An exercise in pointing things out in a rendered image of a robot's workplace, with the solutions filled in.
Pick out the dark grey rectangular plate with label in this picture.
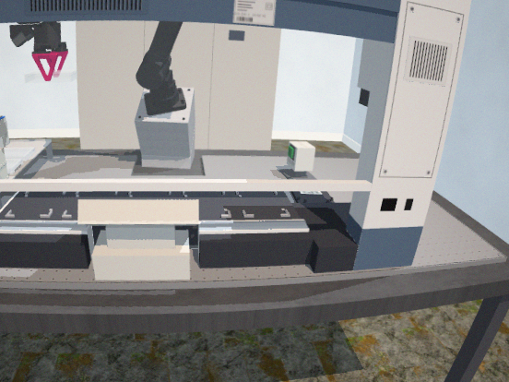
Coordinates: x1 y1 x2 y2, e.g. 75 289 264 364
291 191 335 203

